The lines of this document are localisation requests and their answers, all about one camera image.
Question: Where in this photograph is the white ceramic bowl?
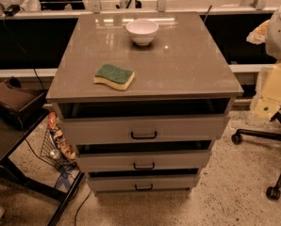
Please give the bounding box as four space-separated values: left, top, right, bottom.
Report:
125 19 158 46

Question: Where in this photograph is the dark brown box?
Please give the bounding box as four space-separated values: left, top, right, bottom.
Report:
0 77 45 130

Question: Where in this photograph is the wire basket with snacks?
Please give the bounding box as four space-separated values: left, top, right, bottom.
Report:
41 112 75 167

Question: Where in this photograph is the black floor cable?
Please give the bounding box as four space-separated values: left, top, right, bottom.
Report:
74 189 93 226

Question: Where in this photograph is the grey bottom drawer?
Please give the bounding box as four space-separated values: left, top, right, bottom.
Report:
88 175 200 193

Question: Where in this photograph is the grey top drawer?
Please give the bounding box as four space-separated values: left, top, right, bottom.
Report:
59 115 229 145

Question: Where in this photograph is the black side table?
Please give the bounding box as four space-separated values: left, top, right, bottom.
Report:
0 108 84 226

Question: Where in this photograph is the green yellow sponge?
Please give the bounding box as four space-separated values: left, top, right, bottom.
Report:
93 64 135 90

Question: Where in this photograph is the grey drawer cabinet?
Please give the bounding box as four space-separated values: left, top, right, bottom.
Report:
47 12 243 182

